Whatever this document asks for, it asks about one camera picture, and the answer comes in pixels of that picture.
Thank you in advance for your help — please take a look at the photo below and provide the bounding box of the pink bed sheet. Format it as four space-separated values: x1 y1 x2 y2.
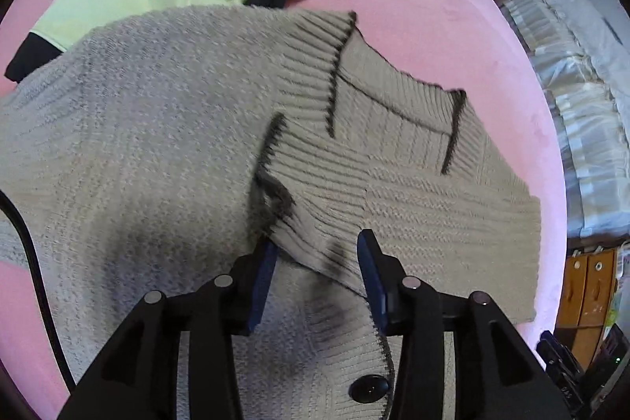
1 0 566 419

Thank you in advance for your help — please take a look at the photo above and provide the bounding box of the white lace covered furniture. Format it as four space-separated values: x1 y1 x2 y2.
501 0 629 240

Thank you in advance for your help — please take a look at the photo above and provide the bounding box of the brown wooden drawer cabinet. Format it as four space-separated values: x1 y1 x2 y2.
554 248 617 369

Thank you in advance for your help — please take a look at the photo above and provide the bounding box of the grey knit cardigan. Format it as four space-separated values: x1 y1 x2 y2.
1 6 540 419

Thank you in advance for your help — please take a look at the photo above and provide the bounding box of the black cable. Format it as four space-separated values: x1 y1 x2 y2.
0 190 78 389

